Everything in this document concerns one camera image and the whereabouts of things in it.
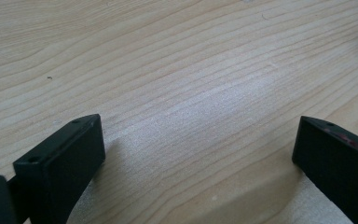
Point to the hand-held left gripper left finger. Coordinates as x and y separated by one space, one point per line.
59 168

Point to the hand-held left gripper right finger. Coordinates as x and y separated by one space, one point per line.
338 161

